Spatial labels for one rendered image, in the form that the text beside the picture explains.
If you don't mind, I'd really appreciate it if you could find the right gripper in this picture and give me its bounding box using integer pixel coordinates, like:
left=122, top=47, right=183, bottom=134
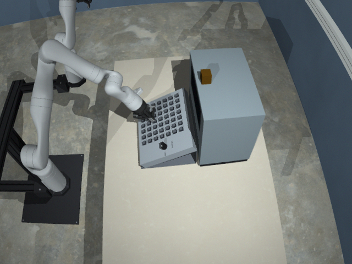
left=132, top=99, right=155, bottom=122

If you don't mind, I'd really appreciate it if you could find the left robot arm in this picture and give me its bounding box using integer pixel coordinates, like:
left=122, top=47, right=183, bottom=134
left=54, top=0, right=83, bottom=84

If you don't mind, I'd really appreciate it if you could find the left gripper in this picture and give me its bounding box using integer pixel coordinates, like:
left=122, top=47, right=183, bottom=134
left=76, top=0, right=92, bottom=9

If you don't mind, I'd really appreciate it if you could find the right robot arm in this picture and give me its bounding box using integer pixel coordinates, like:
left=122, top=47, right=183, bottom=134
left=20, top=39, right=143, bottom=192

